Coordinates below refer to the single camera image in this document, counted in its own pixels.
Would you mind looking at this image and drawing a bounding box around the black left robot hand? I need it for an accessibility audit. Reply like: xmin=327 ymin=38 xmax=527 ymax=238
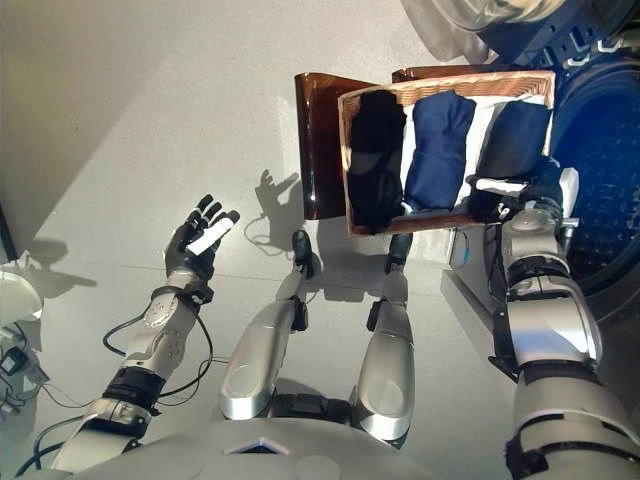
xmin=165 ymin=193 xmax=242 ymax=279

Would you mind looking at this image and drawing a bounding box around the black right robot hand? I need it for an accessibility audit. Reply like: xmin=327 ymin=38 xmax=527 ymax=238
xmin=474 ymin=158 xmax=581 ymax=221

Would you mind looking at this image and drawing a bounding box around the black garment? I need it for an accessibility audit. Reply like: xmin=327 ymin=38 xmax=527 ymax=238
xmin=464 ymin=99 xmax=554 ymax=226

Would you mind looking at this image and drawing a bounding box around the blue garment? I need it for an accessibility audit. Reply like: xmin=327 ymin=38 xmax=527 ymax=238
xmin=402 ymin=89 xmax=477 ymax=211

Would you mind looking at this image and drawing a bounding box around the dark navy garment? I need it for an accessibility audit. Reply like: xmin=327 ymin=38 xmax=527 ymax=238
xmin=347 ymin=89 xmax=409 ymax=236

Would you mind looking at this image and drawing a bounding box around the grey front-load washing machine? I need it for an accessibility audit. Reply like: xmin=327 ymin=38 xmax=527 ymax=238
xmin=439 ymin=0 xmax=640 ymax=351

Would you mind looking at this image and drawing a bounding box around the washing machine glass door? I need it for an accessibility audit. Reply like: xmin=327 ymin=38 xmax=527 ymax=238
xmin=399 ymin=0 xmax=640 ymax=66

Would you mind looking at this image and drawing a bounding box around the silver left robot leg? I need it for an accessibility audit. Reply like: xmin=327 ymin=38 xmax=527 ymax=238
xmin=219 ymin=229 xmax=316 ymax=421

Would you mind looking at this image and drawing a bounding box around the silver robot leg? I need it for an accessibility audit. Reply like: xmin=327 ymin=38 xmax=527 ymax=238
xmin=349 ymin=232 xmax=416 ymax=444
xmin=219 ymin=229 xmax=316 ymax=421

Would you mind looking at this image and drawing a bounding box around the wicker laundry basket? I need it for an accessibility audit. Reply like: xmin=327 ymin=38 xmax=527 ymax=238
xmin=337 ymin=69 xmax=557 ymax=237

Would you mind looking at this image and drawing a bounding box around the white cylindrical lamp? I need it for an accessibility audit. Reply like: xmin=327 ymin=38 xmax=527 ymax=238
xmin=0 ymin=259 xmax=45 ymax=321

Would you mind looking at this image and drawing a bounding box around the glossy brown stand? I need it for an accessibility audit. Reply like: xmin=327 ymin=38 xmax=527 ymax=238
xmin=293 ymin=67 xmax=501 ymax=221

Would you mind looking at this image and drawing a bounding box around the blue white chest emblem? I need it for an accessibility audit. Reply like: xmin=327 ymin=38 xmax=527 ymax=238
xmin=223 ymin=436 xmax=292 ymax=456

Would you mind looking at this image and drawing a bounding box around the black power adapter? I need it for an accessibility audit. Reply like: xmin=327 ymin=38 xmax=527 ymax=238
xmin=0 ymin=347 xmax=26 ymax=376

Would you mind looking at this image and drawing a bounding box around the silver right robot leg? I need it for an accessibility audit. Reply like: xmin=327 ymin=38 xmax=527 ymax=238
xmin=349 ymin=232 xmax=416 ymax=444

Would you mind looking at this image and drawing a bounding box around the grey robot torso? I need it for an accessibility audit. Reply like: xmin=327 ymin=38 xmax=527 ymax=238
xmin=29 ymin=389 xmax=441 ymax=480

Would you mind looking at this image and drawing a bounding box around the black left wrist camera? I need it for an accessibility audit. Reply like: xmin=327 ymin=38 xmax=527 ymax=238
xmin=187 ymin=284 xmax=215 ymax=306

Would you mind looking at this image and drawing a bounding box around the thin white floor cable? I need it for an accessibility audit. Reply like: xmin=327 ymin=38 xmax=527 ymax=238
xmin=243 ymin=214 xmax=296 ymax=254

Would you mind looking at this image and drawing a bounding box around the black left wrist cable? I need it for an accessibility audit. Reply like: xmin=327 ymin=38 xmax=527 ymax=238
xmin=102 ymin=299 xmax=216 ymax=401

